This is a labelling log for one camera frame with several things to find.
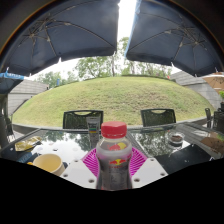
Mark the grey standing tube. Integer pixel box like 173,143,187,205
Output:
86,116,101,144

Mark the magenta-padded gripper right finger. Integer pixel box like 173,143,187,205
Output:
128,147,169,190

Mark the beige patio umbrella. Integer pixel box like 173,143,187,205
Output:
201,73,224,93

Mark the glass ashtray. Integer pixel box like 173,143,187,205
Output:
167,130,185,147

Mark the cream mug with yellow handle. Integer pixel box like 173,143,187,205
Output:
27,153,66,177

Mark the yellow snack packet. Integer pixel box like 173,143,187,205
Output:
14,135,44,153

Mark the red-capped clear drink bottle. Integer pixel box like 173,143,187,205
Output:
95,121,133,192

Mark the large navy patio umbrella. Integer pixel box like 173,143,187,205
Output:
124,0,224,78
0,0,121,77

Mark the blue umbrella with white print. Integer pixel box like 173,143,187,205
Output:
0,70,25,95

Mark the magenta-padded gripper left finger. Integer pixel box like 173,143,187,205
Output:
60,148,101,190

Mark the black mesh patio chair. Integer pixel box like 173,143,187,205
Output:
62,109,105,130
140,108,177,128
213,110,224,133
204,107,213,129

